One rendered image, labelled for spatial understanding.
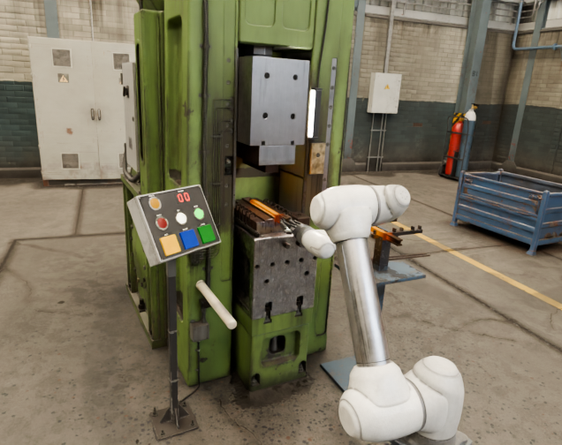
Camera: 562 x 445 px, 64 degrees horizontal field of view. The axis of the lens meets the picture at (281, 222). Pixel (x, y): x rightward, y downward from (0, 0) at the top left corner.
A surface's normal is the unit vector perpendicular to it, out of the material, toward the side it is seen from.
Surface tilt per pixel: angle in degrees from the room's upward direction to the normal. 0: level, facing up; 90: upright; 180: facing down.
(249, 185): 90
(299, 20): 90
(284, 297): 90
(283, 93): 90
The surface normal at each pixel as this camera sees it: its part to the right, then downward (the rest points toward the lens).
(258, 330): 0.47, 0.29
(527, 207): -0.89, 0.07
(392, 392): 0.30, -0.28
